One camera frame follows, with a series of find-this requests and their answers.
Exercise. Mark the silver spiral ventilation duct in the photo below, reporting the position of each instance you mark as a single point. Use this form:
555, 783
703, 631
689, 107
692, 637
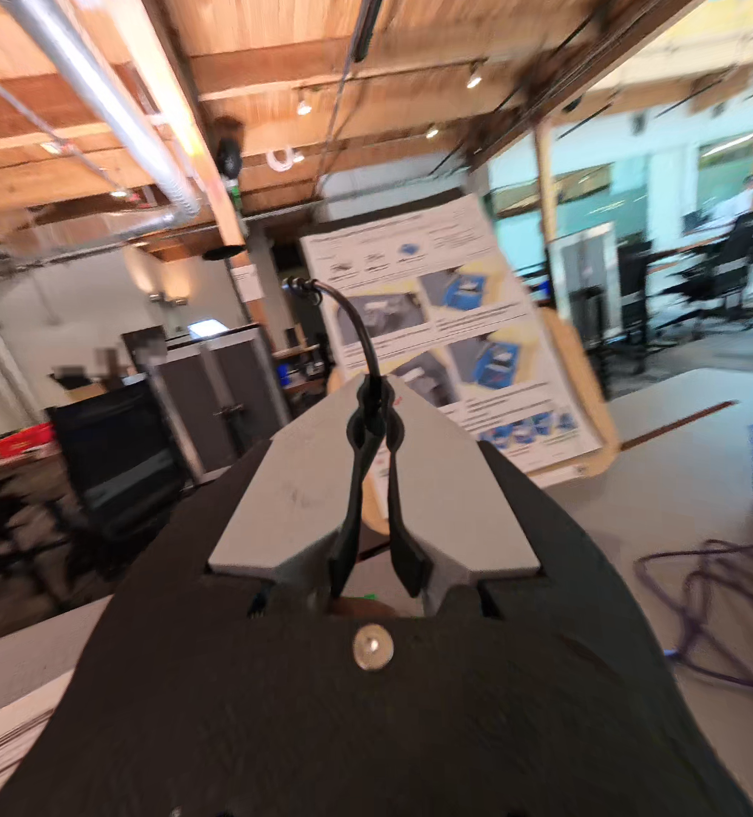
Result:
115, 108

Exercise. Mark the grey usb hub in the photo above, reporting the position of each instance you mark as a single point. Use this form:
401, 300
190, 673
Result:
358, 322

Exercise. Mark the printed instruction sheet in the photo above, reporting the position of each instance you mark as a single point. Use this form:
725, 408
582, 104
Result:
453, 306

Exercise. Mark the black office chair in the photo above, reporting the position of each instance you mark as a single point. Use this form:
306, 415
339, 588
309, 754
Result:
115, 459

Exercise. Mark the black round ceiling device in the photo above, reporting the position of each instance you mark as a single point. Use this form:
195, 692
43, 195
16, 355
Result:
230, 156

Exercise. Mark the grey metal cabinet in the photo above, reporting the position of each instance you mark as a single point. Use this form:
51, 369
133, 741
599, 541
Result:
223, 383

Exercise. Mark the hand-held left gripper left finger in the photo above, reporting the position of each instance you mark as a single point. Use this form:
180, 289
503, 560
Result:
287, 498

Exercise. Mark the red storage bin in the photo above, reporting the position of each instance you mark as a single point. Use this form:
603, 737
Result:
22, 440

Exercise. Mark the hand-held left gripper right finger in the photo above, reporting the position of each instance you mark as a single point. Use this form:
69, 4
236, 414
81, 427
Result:
459, 510

